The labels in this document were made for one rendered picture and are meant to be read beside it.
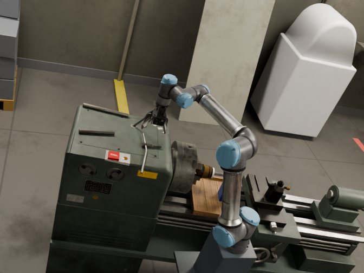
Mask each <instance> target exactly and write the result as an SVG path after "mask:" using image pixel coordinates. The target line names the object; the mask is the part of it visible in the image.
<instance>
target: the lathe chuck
mask: <svg viewBox="0 0 364 273"><path fill-rule="evenodd" d="M182 144H183V162H182V166H181V171H180V176H179V179H178V182H177V185H176V187H175V189H174V190H173V192H179V193H188V191H189V190H190V188H191V186H192V183H193V180H194V176H195V173H196V168H192V167H191V165H192V161H193V160H195V162H197V148H196V146H195V144H190V143H186V142H182ZM187 146H191V147H192V148H188V147H187ZM179 190H184V191H183V192H180V191H179Z"/></svg>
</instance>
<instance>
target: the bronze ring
mask: <svg viewBox="0 0 364 273"><path fill-rule="evenodd" d="M202 165H203V166H205V170H204V173H199V172H196V175H198V176H201V177H200V178H211V177H212V174H213V168H212V167H211V166H208V165H204V164H202Z"/></svg>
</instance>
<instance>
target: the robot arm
mask: <svg viewBox="0 0 364 273"><path fill-rule="evenodd" d="M177 81H178V79H177V78H176V77H175V76H174V75H171V74H165V75H164V76H163V78H162V81H161V84H160V88H159V91H158V94H157V98H156V101H154V104H153V105H154V106H156V108H154V109H153V110H152V111H150V112H148V113H147V114H146V116H145V118H144V120H143V123H142V125H141V129H143V128H145V127H146V126H147V124H148V123H149V122H151V124H152V121H153V125H158V126H163V129H164V134H165V133H166V131H167V124H168V117H167V115H166V112H165V111H166V108H168V107H169V104H170V102H171V100H173V101H174V102H175V103H176V104H177V105H178V106H180V107H181V108H183V109H187V108H188V107H190V106H191V105H192V103H193V102H194V101H196V102H197V103H198V104H199V105H200V106H201V107H202V108H203V109H205V110H206V111H207V112H208V113H209V114H210V115H211V116H212V117H213V118H214V119H215V120H216V121H217V122H218V123H219V124H220V125H221V126H222V127H223V128H224V129H225V130H226V131H227V132H228V133H229V134H230V135H231V136H232V139H231V140H227V141H225V142H223V143H222V144H220V145H219V146H218V148H217V150H216V159H217V161H218V164H219V165H220V168H221V169H222V170H223V192H222V214H221V215H220V216H219V217H218V225H217V226H215V227H214V228H213V231H212V234H213V237H214V239H215V240H216V242H217V243H218V244H219V245H220V246H222V247H224V248H226V249H228V250H229V251H230V252H233V253H234V254H243V253H245V252H246V251H247V249H248V247H249V243H250V237H251V236H252V234H253V232H254V231H255V229H256V227H257V226H258V225H259V221H260V217H259V215H258V213H257V212H256V211H255V210H253V209H252V208H250V207H246V206H243V207H241V208H240V199H241V183H242V172H243V171H245V169H246V161H247V160H248V159H251V158H252V157H254V156H255V154H256V153H257V150H258V142H257V139H256V137H255V135H254V134H253V132H252V131H250V130H249V129H248V128H247V127H246V126H243V125H242V124H241V123H239V122H238V121H237V120H236V119H235V118H234V117H233V116H232V115H231V114H230V113H229V112H228V111H227V110H226V109H225V108H224V107H223V106H222V105H221V104H220V103H219V102H218V101H217V100H216V99H215V98H213V97H212V96H211V95H210V90H209V88H208V86H207V85H204V84H202V85H197V86H194V87H189V88H184V89H182V88H181V87H180V86H178V85H177ZM151 117H152V118H151ZM239 208H240V209H239Z"/></svg>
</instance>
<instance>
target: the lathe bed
mask: <svg viewBox="0 0 364 273"><path fill-rule="evenodd" d="M314 200H315V199H308V198H302V197H297V196H291V195H287V194H286V197H285V199H284V201H283V202H282V203H283V206H284V207H283V209H282V211H283V212H285V213H292V214H293V216H294V219H295V222H296V225H297V227H298V230H299V233H300V235H301V238H302V240H301V241H300V242H299V244H298V245H301V246H308V247H313V248H320V249H327V250H334V251H341V252H344V254H345V255H351V253H352V252H353V251H354V250H355V249H356V248H357V246H358V244H359V243H364V237H363V236H362V235H360V234H361V230H360V228H359V229H358V230H357V232H353V231H346V230H340V229H333V228H329V227H322V226H319V225H318V222H317V220H316V218H315V215H314V213H313V210H312V208H311V206H310V205H311V204H312V202H313V201H314ZM316 201H320V200H316ZM243 206H246V207H247V203H246V199H245V194H244V191H243V187H241V192H240V208H241V207H243ZM240 208H239V209H240ZM157 224H161V225H168V226H176V227H180V228H187V229H194V230H201V231H208V232H210V231H211V229H212V227H215V226H217V225H218V218H211V217H204V216H198V215H193V214H192V207H191V197H190V191H188V193H179V192H173V191H167V192H166V196H165V198H164V201H163V203H162V206H161V209H160V211H159V214H158V221H157Z"/></svg>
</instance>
